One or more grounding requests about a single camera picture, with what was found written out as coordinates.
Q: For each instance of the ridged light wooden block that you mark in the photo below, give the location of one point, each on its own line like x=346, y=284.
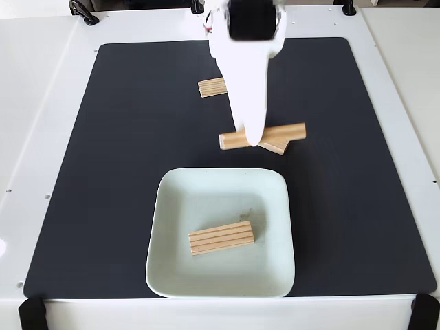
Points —
x=285, y=132
x=221, y=239
x=278, y=147
x=211, y=87

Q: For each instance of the pale green square plate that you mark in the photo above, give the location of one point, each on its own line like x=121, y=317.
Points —
x=220, y=275

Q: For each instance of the black table clamp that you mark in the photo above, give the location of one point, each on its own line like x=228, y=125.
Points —
x=349, y=7
x=196, y=7
x=84, y=13

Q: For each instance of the black rubber mat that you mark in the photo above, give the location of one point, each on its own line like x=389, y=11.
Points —
x=103, y=172

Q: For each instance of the black corner bracket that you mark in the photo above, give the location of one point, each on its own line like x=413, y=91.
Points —
x=426, y=313
x=32, y=314

